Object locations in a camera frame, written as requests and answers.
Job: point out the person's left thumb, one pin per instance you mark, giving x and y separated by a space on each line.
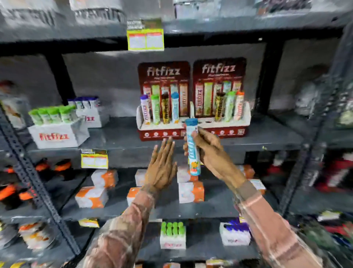
175 169

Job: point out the dark grey metal shelf rack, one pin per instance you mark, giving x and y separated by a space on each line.
248 132

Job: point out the white wrapped package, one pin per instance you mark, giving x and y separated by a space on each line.
197 8
27 12
96 11

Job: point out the white carton of purple tubes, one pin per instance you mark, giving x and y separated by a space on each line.
234 234

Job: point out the yellow flat packet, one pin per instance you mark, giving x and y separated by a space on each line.
88 222

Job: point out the blue capped tablet tube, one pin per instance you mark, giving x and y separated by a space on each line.
193 157

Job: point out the green capped tablet tube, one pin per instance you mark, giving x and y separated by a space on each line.
54 115
155 109
229 106
35 117
67 113
45 116

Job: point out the orange capped tablet tube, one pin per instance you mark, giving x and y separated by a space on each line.
239 106

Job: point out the orange black bottle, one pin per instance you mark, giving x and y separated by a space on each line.
7 192
42 166
26 196
63 166

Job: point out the person's left hand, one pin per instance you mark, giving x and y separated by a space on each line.
160 172

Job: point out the person's left forearm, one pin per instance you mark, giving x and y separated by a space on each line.
121 234

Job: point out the person's left middle finger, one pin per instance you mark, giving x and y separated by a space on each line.
168 149

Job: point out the light blue capped tube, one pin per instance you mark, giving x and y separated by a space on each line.
175 107

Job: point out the small yellow price tag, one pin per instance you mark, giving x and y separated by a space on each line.
94 160

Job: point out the person's right hand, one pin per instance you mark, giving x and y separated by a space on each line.
213 158

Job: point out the person's left little finger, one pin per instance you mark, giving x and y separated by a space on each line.
154 155

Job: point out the scattered orange white boxes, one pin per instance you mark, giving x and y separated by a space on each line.
190 192

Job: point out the purple capped tablet tube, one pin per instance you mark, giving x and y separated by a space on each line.
145 109

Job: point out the pile of colourful packets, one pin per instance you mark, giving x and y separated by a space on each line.
328 229

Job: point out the brown tablet tube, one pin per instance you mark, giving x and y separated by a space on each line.
165 107
219 106

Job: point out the red cardboard display stand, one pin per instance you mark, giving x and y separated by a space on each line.
219 70
165 74

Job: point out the dark wrapped package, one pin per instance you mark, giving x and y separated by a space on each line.
284 5

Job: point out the large yellow price tag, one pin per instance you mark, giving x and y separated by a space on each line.
145 38

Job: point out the large white tube carton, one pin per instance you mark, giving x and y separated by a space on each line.
59 135

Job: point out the cluster of purple capped tubes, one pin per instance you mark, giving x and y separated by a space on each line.
84 102

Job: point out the person's right thumb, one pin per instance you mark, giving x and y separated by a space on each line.
186 148

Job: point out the red white packets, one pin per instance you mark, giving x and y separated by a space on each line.
335 172

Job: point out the white orange pouch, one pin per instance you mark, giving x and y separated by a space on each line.
37 236

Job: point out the white plastic packets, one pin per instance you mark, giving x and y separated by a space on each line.
311 94

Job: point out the white carton of green tubes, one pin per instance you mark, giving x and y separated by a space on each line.
173 238

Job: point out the person's right forearm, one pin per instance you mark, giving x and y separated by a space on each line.
271 232

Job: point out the grey perforated side rack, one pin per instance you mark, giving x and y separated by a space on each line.
30 176

